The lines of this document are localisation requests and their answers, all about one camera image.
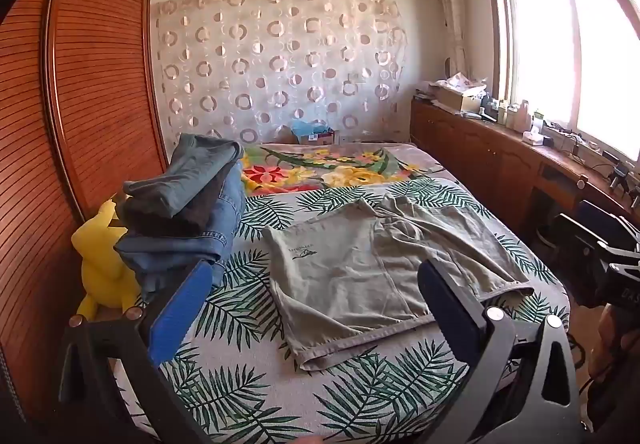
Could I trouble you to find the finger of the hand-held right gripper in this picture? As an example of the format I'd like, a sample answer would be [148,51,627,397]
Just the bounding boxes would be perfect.
[572,236,640,271]
[565,213,640,251]

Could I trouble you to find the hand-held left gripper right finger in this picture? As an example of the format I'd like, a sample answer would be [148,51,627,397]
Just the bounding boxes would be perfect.
[416,258,583,444]

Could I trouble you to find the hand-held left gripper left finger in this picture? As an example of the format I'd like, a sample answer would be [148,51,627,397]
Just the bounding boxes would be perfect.
[56,259,214,444]

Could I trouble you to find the khaki pants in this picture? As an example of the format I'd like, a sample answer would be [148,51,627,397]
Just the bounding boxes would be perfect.
[261,194,535,372]

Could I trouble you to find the folded grey-blue pants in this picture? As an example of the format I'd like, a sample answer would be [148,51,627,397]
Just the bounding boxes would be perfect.
[122,133,244,220]

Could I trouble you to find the person's right hand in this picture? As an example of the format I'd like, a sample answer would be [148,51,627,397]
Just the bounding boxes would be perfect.
[590,303,623,375]

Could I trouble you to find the dark chair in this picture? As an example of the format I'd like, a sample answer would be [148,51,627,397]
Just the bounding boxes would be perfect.
[527,176,606,285]

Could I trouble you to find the small black tripod device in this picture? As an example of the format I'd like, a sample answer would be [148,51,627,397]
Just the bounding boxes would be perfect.
[607,163,634,191]

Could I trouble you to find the leaf-print bedspread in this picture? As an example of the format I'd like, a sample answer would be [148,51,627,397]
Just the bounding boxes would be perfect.
[115,176,571,444]

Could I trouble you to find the yellow plush toy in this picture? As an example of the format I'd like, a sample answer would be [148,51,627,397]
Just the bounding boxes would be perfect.
[71,198,143,320]

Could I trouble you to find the folded blue jeans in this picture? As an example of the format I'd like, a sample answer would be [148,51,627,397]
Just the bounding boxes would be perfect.
[114,159,247,297]

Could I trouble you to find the long wooden cabinet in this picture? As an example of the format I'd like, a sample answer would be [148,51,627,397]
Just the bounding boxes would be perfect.
[410,96,640,245]

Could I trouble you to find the wooden-framed window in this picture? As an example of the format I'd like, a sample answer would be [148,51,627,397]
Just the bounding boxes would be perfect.
[482,0,640,165]

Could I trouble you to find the floral blanket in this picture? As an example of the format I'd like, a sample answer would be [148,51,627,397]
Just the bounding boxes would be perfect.
[240,142,458,197]

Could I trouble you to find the cardboard box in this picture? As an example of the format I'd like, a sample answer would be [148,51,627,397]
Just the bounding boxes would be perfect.
[436,85,483,114]

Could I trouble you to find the white printed plastic bag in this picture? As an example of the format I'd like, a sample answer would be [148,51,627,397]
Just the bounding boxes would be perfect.
[435,71,488,92]

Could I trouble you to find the small box with blue bag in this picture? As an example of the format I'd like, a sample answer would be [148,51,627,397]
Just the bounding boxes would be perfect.
[291,119,337,145]

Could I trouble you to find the tied white window curtain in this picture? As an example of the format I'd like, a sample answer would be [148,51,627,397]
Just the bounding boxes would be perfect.
[432,0,468,80]

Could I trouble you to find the circle-patterned sheer curtain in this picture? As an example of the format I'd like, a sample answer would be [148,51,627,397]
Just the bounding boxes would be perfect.
[151,0,416,147]

